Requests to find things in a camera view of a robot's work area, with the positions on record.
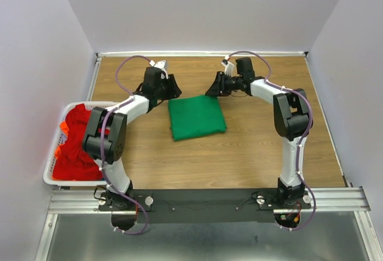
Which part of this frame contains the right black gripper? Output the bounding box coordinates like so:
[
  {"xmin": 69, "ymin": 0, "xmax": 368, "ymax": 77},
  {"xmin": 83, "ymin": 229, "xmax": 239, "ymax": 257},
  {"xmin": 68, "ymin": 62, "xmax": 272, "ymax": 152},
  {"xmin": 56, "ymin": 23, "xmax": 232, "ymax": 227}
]
[{"xmin": 204, "ymin": 71, "xmax": 242, "ymax": 98}]

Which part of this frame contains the green t-shirt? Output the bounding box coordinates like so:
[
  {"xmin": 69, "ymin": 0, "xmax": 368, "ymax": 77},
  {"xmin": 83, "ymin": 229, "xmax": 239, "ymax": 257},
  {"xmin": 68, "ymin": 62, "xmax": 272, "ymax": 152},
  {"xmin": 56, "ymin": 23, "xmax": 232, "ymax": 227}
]
[{"xmin": 168, "ymin": 95, "xmax": 227, "ymax": 141}]

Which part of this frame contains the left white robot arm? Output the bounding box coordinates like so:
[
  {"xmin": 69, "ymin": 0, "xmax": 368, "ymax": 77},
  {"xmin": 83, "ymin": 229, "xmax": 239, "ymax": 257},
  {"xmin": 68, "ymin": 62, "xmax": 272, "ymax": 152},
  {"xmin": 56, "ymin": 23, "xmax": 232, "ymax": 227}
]
[{"xmin": 81, "ymin": 60, "xmax": 182, "ymax": 210}]

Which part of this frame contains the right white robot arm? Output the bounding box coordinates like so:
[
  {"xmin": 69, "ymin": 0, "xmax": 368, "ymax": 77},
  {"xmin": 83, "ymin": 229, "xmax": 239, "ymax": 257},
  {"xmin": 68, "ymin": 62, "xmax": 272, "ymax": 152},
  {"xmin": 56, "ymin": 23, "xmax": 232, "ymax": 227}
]
[{"xmin": 205, "ymin": 55, "xmax": 313, "ymax": 208}]

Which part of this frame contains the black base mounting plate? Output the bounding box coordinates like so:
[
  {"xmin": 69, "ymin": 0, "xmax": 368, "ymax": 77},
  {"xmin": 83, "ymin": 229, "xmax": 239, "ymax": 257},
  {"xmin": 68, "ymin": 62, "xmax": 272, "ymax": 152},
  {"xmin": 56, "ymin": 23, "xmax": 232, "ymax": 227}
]
[{"xmin": 95, "ymin": 188, "xmax": 311, "ymax": 228}]

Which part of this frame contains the red t-shirt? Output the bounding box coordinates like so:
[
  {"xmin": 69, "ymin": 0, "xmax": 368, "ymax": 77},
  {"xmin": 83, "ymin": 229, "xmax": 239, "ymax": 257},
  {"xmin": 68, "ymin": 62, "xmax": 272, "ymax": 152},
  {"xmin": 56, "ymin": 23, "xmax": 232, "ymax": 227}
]
[{"xmin": 53, "ymin": 104, "xmax": 102, "ymax": 181}]

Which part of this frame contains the white plastic laundry basket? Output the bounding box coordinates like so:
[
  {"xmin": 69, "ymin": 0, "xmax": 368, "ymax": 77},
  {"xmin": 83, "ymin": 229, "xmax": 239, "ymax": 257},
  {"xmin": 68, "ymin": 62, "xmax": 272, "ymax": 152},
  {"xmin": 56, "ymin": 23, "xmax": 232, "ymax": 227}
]
[{"xmin": 43, "ymin": 101, "xmax": 115, "ymax": 187}]

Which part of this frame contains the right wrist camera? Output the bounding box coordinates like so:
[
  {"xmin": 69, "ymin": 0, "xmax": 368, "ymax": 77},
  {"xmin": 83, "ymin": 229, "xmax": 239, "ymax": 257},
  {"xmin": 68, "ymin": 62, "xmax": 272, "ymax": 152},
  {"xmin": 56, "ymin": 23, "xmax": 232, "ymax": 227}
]
[{"xmin": 221, "ymin": 59, "xmax": 235, "ymax": 76}]

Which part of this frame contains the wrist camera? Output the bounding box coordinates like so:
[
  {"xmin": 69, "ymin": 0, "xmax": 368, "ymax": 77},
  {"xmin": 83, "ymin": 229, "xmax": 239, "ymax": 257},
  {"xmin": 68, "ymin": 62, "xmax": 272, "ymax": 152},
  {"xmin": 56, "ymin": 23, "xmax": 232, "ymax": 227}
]
[
  {"xmin": 221, "ymin": 59, "xmax": 235, "ymax": 76},
  {"xmin": 149, "ymin": 60, "xmax": 168, "ymax": 79}
]

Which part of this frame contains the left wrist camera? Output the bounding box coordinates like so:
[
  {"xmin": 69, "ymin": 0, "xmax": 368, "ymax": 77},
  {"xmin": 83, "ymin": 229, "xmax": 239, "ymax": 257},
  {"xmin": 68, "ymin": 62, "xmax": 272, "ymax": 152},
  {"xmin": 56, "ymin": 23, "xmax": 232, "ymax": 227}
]
[{"xmin": 149, "ymin": 60, "xmax": 168, "ymax": 79}]

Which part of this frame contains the aluminium back table rail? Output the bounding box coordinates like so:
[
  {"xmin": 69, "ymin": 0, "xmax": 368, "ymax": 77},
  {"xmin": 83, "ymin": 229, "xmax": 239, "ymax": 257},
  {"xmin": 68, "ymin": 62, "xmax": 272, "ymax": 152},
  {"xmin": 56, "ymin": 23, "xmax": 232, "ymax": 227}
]
[{"xmin": 96, "ymin": 50, "xmax": 306, "ymax": 57}]

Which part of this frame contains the aluminium front rail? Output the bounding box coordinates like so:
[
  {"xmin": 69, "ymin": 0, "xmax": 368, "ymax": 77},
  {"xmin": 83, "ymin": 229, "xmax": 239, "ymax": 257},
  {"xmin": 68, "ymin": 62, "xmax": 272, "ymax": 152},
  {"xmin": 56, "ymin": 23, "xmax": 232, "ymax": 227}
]
[{"xmin": 48, "ymin": 187, "xmax": 370, "ymax": 214}]

